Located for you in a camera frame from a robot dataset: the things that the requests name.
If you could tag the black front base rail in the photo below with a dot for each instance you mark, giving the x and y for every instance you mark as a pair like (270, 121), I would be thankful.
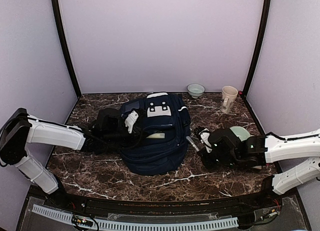
(244, 205)

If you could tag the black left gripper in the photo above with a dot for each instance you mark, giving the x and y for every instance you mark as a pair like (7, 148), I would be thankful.
(136, 132)

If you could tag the black frame post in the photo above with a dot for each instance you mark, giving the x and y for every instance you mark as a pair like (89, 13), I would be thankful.
(64, 47)
(258, 46)

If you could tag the celadon bowl at back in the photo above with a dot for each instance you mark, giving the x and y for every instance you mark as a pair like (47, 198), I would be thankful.
(195, 90)

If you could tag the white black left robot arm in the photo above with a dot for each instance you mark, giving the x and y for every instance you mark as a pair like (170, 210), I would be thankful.
(22, 130)

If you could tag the white marker pen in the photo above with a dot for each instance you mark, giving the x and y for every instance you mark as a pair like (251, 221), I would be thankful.
(192, 143)

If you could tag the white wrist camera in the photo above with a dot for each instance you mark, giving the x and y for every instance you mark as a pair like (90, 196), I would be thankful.
(203, 135)
(133, 121)

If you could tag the black right frame post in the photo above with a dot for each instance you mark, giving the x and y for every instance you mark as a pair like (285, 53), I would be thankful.
(258, 46)

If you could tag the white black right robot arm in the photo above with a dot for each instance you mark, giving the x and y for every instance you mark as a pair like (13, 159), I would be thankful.
(280, 148)

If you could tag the grey slotted cable duct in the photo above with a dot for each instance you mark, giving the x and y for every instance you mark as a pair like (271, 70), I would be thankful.
(134, 223)

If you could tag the yellow highlighter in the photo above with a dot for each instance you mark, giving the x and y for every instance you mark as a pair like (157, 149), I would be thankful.
(157, 135)

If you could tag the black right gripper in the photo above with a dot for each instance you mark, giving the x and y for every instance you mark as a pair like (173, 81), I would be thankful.
(208, 163)

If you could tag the celadon bowl on plate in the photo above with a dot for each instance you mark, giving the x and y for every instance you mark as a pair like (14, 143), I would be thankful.
(240, 132)

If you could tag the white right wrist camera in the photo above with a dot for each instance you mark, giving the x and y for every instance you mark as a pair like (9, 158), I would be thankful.
(203, 135)

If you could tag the black left frame post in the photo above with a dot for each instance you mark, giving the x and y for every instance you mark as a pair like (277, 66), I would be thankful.
(64, 47)

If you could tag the navy blue student backpack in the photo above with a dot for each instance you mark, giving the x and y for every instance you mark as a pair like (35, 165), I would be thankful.
(165, 122)

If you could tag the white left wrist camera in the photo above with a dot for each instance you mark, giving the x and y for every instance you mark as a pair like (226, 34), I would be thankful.
(133, 121)

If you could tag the cream ceramic mug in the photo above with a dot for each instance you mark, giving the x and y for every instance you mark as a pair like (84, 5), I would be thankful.
(229, 95)

